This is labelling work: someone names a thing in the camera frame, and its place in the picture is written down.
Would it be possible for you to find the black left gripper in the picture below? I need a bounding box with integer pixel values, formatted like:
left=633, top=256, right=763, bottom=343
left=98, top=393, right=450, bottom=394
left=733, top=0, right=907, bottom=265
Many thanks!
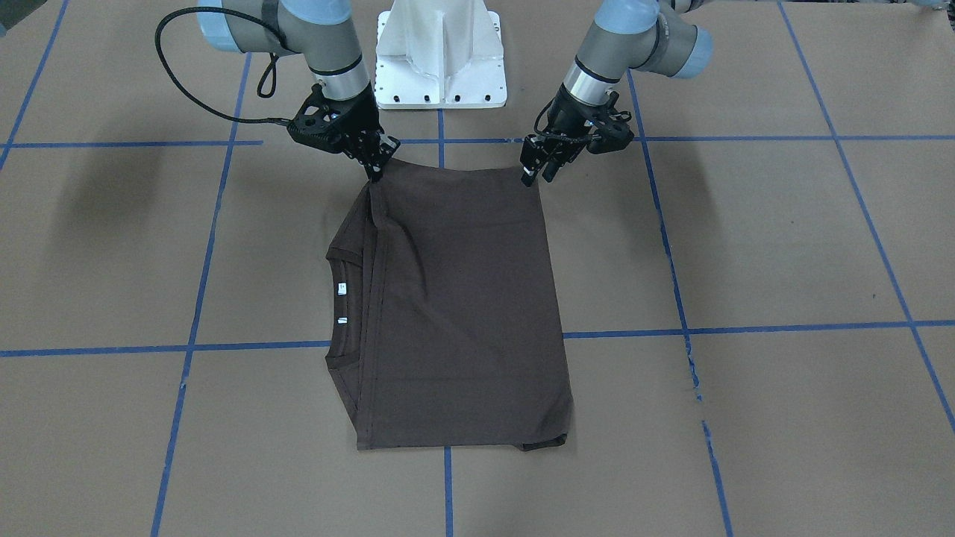
left=521, top=87, right=635, bottom=187

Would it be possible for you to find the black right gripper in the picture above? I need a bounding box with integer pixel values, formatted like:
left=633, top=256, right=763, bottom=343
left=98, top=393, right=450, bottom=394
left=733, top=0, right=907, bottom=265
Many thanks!
left=287, top=83, right=401, bottom=183

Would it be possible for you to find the dark brown t-shirt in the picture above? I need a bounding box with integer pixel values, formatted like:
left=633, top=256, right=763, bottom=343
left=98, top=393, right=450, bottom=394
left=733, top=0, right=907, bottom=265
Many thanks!
left=325, top=159, right=573, bottom=451

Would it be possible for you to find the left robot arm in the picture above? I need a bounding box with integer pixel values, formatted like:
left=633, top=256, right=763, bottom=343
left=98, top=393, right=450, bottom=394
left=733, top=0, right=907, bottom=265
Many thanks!
left=521, top=1, right=714, bottom=186

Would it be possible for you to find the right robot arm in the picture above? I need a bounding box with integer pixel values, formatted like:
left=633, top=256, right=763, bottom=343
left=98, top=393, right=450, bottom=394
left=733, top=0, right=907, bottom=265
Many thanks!
left=197, top=1, right=400, bottom=181

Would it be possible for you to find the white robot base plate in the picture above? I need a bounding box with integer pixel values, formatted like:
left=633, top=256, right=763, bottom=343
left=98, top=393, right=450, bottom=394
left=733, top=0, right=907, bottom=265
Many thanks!
left=372, top=1, right=508, bottom=110

